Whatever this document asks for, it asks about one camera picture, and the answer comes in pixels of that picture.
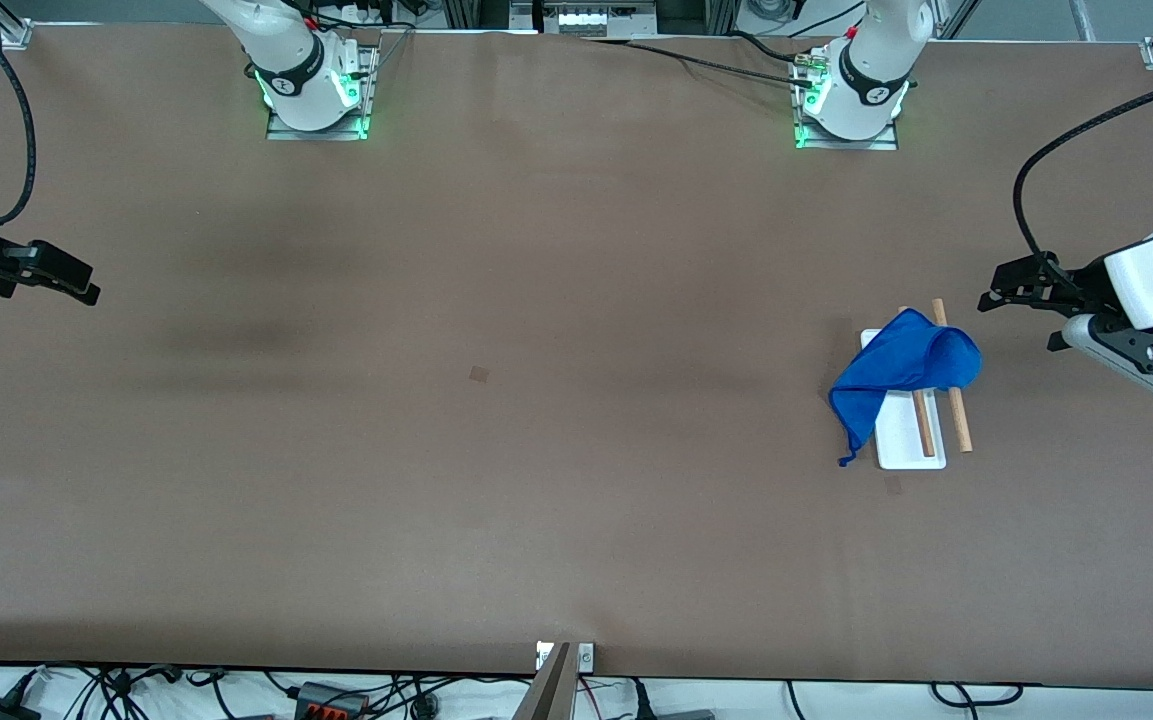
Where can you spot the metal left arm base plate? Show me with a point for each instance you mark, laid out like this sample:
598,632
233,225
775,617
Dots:
846,144

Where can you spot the white metal clamp bracket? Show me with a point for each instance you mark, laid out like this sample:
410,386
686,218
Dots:
586,656

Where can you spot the white rack base tray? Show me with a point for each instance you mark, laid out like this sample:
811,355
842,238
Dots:
901,440

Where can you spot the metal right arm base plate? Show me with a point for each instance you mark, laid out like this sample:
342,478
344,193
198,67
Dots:
316,133

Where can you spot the aluminium frame profile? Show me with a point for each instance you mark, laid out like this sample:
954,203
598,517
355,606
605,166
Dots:
466,12

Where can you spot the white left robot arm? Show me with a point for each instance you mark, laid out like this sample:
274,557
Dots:
1151,280

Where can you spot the blue microfiber towel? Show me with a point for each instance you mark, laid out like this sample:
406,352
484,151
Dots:
896,370

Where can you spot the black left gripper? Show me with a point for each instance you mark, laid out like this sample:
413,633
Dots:
1082,281

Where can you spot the black orange power strip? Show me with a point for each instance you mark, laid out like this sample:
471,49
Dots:
331,703

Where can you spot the white terminal box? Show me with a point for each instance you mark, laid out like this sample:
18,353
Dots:
596,18

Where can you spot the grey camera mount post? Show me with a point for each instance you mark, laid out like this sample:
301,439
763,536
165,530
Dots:
548,695

